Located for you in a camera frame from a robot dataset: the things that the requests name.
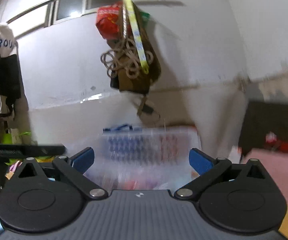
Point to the green box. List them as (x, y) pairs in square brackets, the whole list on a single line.
[(16, 138)]

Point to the red plastic bag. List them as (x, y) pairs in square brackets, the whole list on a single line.
[(108, 20)]

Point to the window with white frame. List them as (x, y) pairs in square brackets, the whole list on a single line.
[(71, 2)]

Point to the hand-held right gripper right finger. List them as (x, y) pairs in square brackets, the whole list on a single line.
[(200, 163)]

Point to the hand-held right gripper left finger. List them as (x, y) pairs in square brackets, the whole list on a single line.
[(83, 160)]

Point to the pink pillow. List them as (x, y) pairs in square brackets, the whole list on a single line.
[(284, 170)]

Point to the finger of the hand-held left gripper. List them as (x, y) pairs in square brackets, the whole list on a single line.
[(46, 150)]

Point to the translucent plastic basket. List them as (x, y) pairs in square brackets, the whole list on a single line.
[(146, 152)]

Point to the white black hanging garment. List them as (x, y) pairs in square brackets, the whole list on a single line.
[(1, 75)]

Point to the brown hanging bag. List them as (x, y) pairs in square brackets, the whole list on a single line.
[(136, 80)]

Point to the black wall charger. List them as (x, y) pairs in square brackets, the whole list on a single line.
[(147, 110)]

